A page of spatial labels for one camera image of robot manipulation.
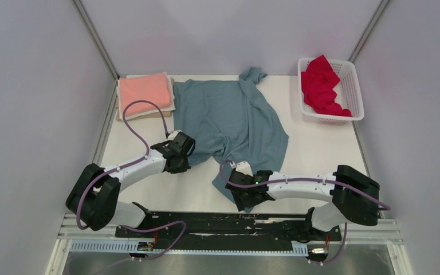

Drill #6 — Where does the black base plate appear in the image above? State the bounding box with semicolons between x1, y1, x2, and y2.
115;211;342;251

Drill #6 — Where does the white plastic basket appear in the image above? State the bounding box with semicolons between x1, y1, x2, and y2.
297;57;364;125

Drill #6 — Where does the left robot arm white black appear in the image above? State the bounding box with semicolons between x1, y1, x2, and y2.
65;131;196;237

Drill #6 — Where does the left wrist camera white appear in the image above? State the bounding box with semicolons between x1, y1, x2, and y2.
167;130;182;140

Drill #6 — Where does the aluminium frame rail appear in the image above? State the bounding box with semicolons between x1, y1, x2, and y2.
54;213;404;246

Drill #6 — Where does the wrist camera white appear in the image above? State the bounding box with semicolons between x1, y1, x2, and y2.
167;130;182;140
230;161;254;176

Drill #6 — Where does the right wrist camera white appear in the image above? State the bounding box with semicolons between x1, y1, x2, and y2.
230;161;254;176

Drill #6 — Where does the white slotted cable duct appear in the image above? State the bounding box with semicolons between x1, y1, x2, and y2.
69;240;308;257

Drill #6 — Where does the red t shirt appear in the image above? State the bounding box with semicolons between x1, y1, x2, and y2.
300;55;352;117

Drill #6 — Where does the folded white t shirt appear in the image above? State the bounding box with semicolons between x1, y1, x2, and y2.
116;71;176;122

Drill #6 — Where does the grey-blue t shirt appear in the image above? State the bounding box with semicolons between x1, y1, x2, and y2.
172;67;290;214

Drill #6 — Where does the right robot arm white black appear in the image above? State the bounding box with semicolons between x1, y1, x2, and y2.
223;162;388;239

